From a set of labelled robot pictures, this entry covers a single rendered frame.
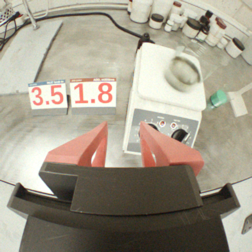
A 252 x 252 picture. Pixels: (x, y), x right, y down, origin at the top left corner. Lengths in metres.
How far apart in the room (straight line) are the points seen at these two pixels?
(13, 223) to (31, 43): 0.51
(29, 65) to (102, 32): 0.23
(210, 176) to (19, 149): 0.44
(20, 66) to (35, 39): 0.11
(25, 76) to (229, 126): 0.56
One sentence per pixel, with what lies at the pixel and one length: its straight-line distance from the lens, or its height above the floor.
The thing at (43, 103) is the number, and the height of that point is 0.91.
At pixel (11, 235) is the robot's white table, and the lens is 0.44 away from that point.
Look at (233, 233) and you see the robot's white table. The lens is 0.52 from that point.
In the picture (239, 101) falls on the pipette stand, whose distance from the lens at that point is 0.49.
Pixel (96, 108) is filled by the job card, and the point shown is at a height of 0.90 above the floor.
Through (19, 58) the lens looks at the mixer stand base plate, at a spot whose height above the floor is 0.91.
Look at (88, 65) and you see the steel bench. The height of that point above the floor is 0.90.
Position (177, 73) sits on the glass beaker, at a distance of 0.18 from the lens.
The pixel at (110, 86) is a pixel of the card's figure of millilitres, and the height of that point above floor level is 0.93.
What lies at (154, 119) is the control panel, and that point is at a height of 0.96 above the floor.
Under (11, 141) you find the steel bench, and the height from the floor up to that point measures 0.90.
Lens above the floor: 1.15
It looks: 76 degrees down
